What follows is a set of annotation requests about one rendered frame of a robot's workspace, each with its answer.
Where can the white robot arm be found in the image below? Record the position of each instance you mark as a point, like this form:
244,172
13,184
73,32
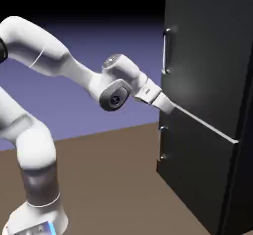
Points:
49,55

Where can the black cabinet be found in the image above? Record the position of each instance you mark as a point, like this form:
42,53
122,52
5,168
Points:
209,120

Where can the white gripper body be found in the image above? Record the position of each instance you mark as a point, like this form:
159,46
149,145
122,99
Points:
163,102

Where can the large black cabinet door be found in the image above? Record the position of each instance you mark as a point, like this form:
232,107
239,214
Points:
205,61

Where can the small black cabinet door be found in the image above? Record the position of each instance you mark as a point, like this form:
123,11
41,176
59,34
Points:
193,169

